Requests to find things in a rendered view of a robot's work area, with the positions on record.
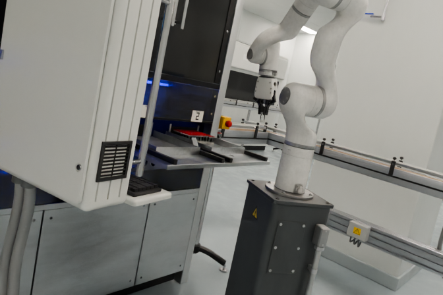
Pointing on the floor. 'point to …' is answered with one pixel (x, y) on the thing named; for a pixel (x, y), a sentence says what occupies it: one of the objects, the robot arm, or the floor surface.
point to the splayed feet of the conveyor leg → (211, 256)
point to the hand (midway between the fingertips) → (263, 110)
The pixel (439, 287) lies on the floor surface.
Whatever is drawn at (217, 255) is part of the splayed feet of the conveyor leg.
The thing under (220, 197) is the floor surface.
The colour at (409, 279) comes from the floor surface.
